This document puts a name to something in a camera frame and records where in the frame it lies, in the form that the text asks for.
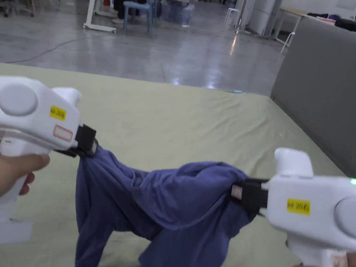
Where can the clear water jug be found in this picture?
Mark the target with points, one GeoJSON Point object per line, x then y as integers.
{"type": "Point", "coordinates": [187, 14]}

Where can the bed with pale green sheet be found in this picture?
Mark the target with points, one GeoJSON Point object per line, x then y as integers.
{"type": "Point", "coordinates": [179, 124]}

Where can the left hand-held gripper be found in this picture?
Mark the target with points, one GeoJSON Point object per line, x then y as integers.
{"type": "Point", "coordinates": [25, 118]}

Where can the grey padded headboard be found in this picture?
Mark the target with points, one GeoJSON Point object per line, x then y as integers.
{"type": "Point", "coordinates": [333, 91]}

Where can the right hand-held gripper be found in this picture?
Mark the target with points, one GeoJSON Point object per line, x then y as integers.
{"type": "Point", "coordinates": [322, 204]}

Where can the white cabinet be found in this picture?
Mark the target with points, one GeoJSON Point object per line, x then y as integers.
{"type": "Point", "coordinates": [262, 9]}

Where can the dark blue shirt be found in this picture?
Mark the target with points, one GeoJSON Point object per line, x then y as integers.
{"type": "Point", "coordinates": [165, 201]}

